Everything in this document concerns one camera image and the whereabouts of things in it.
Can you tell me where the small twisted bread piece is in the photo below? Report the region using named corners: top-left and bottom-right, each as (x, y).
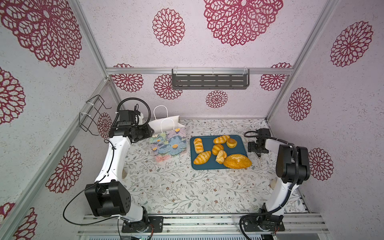
top-left (216, 150), bottom-right (227, 164)

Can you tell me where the floral paper gift bag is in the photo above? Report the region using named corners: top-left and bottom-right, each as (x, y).
top-left (149, 115), bottom-right (187, 163)

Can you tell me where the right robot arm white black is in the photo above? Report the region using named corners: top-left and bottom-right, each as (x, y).
top-left (248, 137), bottom-right (311, 225)

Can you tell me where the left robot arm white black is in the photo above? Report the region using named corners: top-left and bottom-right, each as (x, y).
top-left (85, 125), bottom-right (154, 232)

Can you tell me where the large round bread loaf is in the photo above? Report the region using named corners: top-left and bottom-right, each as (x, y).
top-left (223, 154), bottom-right (252, 169)

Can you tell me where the croissant bread top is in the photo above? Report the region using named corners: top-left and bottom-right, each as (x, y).
top-left (213, 135), bottom-right (231, 145)

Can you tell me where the croissant bread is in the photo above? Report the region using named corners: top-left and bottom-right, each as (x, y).
top-left (193, 151), bottom-right (212, 165)
top-left (213, 135), bottom-right (231, 145)

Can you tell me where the croissant bread lower left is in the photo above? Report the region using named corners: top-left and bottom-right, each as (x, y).
top-left (193, 151), bottom-right (212, 165)

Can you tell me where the striped bread roll upper left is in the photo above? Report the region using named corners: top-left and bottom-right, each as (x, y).
top-left (194, 138), bottom-right (204, 154)

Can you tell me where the small round bun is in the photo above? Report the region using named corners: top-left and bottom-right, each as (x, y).
top-left (226, 138), bottom-right (238, 149)

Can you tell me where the tape roll on table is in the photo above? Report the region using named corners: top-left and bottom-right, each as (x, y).
top-left (269, 178), bottom-right (277, 190)

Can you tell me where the small croissant centre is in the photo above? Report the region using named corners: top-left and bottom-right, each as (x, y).
top-left (212, 144), bottom-right (224, 156)

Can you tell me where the teal serving tray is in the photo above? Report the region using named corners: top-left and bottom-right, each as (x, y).
top-left (190, 135), bottom-right (248, 170)

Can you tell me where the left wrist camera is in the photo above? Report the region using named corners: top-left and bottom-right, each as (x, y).
top-left (118, 110), bottom-right (144, 127)

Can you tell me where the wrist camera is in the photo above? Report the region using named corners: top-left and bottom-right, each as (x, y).
top-left (257, 128), bottom-right (271, 139)
top-left (118, 110), bottom-right (144, 127)

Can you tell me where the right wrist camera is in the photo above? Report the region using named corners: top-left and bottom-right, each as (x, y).
top-left (257, 128), bottom-right (271, 139)

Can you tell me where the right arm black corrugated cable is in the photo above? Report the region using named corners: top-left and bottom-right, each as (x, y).
top-left (238, 130), bottom-right (301, 240)

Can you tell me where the black wire wall rack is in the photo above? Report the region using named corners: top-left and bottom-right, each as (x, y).
top-left (78, 95), bottom-right (111, 136)

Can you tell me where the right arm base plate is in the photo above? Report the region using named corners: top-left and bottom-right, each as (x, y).
top-left (243, 215), bottom-right (285, 232)

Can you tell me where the grey wall shelf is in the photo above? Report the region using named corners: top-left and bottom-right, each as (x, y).
top-left (171, 69), bottom-right (250, 90)

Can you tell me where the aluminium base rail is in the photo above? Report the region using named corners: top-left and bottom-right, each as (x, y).
top-left (75, 213), bottom-right (332, 240)

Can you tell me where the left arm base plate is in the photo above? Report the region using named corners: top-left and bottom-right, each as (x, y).
top-left (122, 216), bottom-right (164, 234)

